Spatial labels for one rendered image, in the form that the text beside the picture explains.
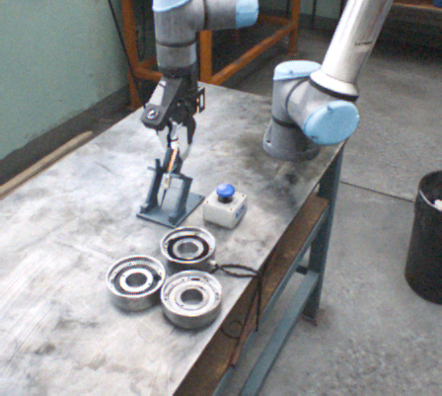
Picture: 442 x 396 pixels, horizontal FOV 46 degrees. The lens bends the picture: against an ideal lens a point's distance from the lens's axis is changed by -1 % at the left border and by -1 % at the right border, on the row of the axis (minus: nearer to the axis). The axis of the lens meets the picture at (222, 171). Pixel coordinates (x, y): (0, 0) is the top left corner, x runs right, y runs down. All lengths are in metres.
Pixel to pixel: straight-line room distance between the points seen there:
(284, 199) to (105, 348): 0.53
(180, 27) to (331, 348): 1.31
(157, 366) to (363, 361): 1.17
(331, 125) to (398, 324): 1.09
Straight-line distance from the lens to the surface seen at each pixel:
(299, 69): 1.26
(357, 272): 2.23
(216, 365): 1.18
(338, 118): 1.15
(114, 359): 0.89
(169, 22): 0.98
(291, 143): 1.32
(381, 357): 1.96
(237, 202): 1.10
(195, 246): 1.03
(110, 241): 1.09
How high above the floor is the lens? 1.50
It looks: 33 degrees down
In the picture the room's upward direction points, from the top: 1 degrees clockwise
